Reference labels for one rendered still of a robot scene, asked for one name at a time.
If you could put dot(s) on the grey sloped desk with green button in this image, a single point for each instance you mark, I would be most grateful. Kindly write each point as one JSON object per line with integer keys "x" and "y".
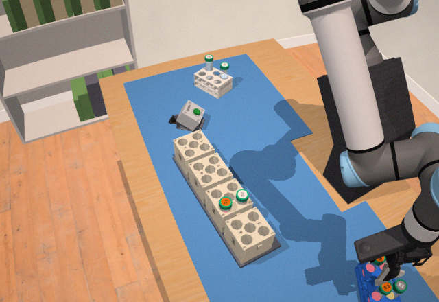
{"x": 190, "y": 118}

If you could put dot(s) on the blue bench mat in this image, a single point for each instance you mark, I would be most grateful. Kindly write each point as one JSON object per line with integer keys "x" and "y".
{"x": 251, "y": 128}

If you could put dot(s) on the green tube cap with grey dot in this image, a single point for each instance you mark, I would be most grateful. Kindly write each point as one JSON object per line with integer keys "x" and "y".
{"x": 399, "y": 287}

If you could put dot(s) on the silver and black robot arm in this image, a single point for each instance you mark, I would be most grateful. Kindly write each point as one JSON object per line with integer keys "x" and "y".
{"x": 341, "y": 29}

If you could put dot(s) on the blue tube rack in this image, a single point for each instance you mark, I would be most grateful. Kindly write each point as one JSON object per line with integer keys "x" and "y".
{"x": 367, "y": 285}

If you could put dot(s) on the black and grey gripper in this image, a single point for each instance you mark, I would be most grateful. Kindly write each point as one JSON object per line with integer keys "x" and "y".
{"x": 395, "y": 260}

